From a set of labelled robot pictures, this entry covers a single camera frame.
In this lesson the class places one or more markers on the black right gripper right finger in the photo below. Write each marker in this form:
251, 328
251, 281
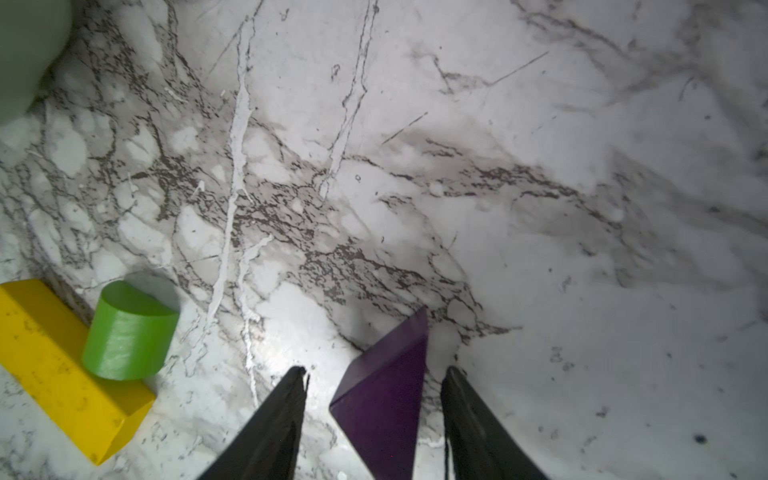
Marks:
477, 445

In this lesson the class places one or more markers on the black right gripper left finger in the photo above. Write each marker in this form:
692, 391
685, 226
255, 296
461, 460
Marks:
268, 445

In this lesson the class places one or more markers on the purple triangle block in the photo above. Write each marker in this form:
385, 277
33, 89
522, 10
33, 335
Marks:
377, 403

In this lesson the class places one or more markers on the green cylinder block left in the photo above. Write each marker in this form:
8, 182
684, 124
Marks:
130, 334

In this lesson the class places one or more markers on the yellow block left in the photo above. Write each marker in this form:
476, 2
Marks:
42, 341

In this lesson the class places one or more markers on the green wavy plate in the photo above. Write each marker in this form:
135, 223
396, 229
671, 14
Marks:
33, 36

